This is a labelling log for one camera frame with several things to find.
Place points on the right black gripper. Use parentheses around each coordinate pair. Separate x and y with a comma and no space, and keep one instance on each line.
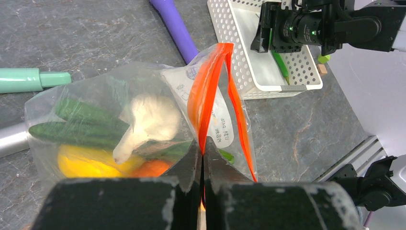
(286,31)

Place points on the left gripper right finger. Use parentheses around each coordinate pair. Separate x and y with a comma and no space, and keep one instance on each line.
(235,202)

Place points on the orange pumpkin toy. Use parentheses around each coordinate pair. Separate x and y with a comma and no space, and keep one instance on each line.
(152,168)

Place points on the long green cucumber toy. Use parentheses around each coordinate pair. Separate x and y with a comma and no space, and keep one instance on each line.
(101,137)

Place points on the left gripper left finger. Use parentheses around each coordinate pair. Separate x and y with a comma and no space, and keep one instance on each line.
(168,202)

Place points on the green chili pepper toy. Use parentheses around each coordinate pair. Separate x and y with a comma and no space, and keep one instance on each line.
(281,65)

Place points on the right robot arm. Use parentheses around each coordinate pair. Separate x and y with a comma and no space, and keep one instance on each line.
(378,26)

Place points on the short green cucumber toy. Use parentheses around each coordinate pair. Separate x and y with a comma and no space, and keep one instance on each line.
(74,110)

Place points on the white garlic toy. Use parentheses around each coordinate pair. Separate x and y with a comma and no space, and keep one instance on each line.
(154,117)

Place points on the small wooden cube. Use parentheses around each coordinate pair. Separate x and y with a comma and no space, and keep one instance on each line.
(322,70)

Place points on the silver toy microphone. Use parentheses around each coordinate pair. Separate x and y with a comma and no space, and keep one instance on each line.
(13,139)

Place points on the small green cube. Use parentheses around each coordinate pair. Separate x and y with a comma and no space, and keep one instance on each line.
(323,59)

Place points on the clear zip bag orange zipper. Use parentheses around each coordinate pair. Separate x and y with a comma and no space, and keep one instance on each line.
(204,92)

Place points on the white plastic basket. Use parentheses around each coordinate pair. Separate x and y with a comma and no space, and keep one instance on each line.
(258,76)

